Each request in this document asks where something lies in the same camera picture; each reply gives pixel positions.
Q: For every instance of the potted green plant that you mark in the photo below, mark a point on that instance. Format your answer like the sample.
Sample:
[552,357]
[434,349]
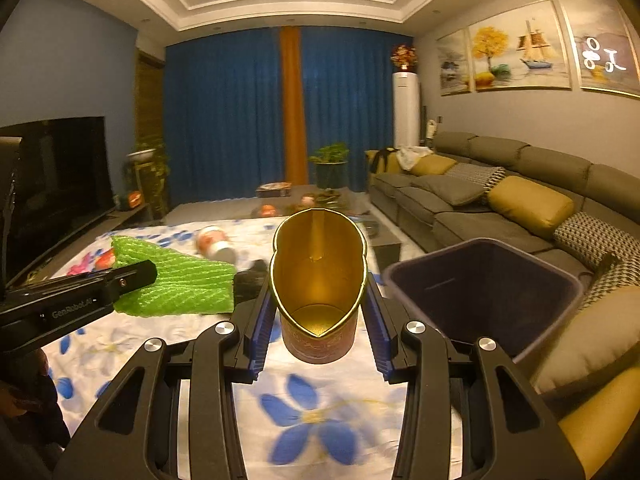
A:
[330,160]

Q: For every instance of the small orange paper cup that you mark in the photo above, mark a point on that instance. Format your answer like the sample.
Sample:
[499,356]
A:
[215,242]

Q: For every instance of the small framed painting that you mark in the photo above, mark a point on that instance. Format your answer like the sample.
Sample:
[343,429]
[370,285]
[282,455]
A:
[452,65]

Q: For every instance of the small yellow cushion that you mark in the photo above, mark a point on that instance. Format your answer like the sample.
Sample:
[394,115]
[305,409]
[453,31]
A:
[432,164]

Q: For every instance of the person's left forearm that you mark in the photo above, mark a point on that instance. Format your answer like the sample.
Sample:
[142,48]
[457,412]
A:
[35,410]

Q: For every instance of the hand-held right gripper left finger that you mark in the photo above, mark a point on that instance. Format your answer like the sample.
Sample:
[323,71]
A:
[260,332]

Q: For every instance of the dark coffee table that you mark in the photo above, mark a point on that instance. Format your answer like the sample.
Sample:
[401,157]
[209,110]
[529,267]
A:
[385,250]

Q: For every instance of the blue floral bedsheet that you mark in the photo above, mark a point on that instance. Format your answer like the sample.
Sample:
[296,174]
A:
[320,420]

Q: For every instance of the black object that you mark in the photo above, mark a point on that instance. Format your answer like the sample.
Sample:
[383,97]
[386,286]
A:
[250,280]

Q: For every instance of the large grey cushion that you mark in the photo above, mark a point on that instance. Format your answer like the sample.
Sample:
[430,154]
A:
[590,345]

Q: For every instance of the gold tin can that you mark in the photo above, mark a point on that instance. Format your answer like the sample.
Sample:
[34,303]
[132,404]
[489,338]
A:
[320,345]

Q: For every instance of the striped patterned cushion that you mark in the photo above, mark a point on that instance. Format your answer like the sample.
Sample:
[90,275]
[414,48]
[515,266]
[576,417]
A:
[475,175]

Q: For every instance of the flat printed box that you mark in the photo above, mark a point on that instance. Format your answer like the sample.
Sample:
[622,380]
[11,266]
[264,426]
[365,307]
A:
[274,189]

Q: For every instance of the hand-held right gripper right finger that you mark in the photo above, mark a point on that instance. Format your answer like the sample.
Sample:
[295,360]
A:
[380,335]

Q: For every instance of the black television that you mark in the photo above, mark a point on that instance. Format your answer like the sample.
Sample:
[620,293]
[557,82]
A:
[55,185]

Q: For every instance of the diamond patterned cushion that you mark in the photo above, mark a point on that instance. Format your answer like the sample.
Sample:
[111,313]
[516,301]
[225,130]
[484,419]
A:
[595,240]

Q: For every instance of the trailing plant on stand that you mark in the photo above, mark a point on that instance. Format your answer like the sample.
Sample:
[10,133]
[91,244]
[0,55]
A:
[147,155]

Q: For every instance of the small red object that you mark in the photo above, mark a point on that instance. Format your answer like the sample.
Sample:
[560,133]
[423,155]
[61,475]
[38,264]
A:
[268,209]

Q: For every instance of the green foam net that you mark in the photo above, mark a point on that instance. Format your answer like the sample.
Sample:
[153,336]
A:
[190,285]

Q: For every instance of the blue curtain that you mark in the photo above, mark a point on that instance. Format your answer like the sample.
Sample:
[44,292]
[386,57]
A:
[225,110]

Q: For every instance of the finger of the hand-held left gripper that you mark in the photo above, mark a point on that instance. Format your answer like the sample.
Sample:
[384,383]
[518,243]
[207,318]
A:
[132,279]

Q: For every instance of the framed tree and ship painting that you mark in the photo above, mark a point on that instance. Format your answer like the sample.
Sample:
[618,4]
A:
[520,52]

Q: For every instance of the grey sectional sofa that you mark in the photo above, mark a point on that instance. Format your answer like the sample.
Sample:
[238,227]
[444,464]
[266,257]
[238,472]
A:
[450,220]

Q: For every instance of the white standing air conditioner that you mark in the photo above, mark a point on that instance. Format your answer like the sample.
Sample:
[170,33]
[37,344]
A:
[406,107]

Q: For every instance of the framed painting with white symbols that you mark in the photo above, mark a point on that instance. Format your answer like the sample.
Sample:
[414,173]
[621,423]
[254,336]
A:
[607,42]

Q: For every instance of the large yellow cushion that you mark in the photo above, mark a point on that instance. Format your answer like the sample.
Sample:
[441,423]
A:
[610,425]

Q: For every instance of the white cloth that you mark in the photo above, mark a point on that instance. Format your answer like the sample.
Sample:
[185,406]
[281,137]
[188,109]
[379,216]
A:
[412,155]

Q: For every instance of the small orange ornament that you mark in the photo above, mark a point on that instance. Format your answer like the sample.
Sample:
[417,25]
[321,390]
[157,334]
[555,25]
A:
[134,199]

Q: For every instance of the orange curtain panel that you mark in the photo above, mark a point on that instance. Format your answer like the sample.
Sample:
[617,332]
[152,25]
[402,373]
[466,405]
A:
[294,105]

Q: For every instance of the grey trash bin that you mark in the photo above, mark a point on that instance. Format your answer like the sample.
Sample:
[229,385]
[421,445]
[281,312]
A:
[475,280]

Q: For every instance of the artificial flower decoration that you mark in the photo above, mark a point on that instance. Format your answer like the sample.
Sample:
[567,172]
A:
[403,55]

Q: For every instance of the grey television cabinet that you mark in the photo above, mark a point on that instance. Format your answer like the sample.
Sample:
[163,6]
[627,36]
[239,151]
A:
[132,217]

